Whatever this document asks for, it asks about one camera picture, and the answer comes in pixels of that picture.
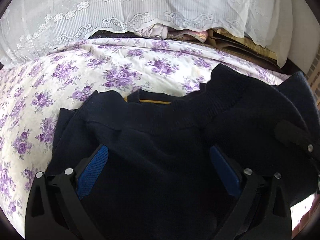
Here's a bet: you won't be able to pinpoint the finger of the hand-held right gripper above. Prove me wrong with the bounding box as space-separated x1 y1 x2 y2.
273 121 320 166

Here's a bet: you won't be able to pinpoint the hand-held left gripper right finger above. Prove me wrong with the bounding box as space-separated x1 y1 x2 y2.
209 145 293 240

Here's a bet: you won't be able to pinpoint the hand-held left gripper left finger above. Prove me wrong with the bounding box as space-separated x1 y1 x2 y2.
24 144 110 240

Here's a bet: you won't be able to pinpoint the navy sweater with yellow stripes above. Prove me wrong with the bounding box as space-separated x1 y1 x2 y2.
46 63 319 240

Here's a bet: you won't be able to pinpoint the pink crumpled clothes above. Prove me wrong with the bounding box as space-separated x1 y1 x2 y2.
167 28 208 43

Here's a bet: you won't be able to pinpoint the purple floral bedsheet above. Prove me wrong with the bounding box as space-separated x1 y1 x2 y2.
0 37 320 240

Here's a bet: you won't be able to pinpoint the dark cloth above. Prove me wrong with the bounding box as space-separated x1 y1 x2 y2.
87 29 137 40

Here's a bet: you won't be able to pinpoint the lilac crumpled cloth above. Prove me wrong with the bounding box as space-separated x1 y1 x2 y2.
132 23 168 40

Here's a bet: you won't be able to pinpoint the white lace curtain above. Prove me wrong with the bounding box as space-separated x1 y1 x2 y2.
0 0 294 68

